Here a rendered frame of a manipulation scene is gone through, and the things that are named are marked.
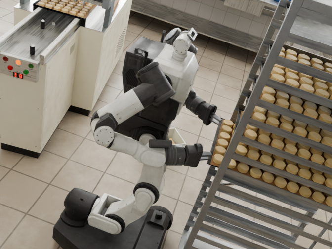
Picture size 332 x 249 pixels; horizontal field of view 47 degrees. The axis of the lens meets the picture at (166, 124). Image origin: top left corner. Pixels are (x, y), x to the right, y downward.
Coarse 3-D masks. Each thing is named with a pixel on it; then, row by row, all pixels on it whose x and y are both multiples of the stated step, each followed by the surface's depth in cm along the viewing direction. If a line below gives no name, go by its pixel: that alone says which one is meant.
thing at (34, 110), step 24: (48, 24) 285; (24, 48) 248; (72, 48) 291; (48, 72) 248; (72, 72) 312; (0, 96) 259; (24, 96) 256; (48, 96) 263; (0, 120) 270; (24, 120) 268; (48, 120) 280; (24, 144) 280
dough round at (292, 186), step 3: (288, 183) 167; (291, 183) 167; (294, 183) 167; (288, 186) 166; (291, 186) 165; (294, 186) 166; (297, 186) 166; (288, 189) 166; (291, 189) 164; (294, 189) 164; (297, 189) 165; (294, 192) 165
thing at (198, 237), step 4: (196, 236) 190; (200, 236) 189; (200, 240) 191; (204, 240) 190; (208, 240) 189; (212, 240) 189; (212, 244) 190; (216, 244) 189; (220, 244) 188; (220, 248) 190; (224, 248) 189; (228, 248) 188; (232, 248) 188
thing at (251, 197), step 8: (232, 192) 170; (240, 192) 168; (256, 200) 168; (264, 200) 167; (280, 208) 167; (288, 208) 166; (296, 216) 167; (304, 216) 166; (320, 224) 166; (328, 224) 165
